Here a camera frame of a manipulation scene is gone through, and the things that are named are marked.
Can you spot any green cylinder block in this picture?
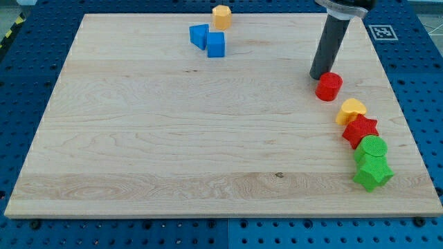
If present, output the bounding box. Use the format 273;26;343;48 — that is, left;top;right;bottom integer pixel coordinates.
354;135;388;162

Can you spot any yellow hexagon block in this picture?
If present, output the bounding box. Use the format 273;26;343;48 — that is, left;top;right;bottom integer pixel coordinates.
212;5;232;30

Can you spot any red star block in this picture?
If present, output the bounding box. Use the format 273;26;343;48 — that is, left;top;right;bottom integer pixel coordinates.
342;114;379;149

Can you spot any green star block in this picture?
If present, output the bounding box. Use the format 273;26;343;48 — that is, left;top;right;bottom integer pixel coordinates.
353;154;395;192

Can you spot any white fiducial marker tag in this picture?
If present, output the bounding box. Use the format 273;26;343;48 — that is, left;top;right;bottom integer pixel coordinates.
369;24;398;41

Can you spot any yellow heart block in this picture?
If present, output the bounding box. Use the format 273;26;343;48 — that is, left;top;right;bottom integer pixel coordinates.
335;98;367;125

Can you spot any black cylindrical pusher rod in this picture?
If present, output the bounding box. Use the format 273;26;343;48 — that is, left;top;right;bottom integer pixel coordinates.
309;15;350;80

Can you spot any wooden board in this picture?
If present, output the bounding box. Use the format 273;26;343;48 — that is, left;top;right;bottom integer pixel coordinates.
5;14;442;219

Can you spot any blue triangle block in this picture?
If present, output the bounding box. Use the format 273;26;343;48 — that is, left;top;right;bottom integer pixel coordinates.
189;24;209;50

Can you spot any red cylinder block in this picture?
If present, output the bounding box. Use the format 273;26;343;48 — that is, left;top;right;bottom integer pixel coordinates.
315;72;343;102

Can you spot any blue cube block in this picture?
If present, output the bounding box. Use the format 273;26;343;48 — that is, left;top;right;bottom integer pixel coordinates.
206;32;226;57

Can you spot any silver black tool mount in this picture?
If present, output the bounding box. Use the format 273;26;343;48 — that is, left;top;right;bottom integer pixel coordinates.
314;0;376;20

